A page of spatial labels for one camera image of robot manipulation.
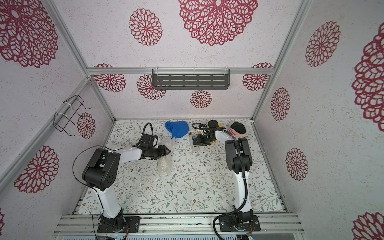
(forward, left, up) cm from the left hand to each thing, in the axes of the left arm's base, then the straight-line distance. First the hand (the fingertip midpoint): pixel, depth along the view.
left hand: (168, 153), depth 98 cm
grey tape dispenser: (+10, -16, +2) cm, 19 cm away
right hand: (+8, -17, +2) cm, 19 cm away
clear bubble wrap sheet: (-10, +1, +3) cm, 11 cm away
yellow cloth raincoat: (+7, -32, +19) cm, 38 cm away
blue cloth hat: (+20, -5, +1) cm, 21 cm away
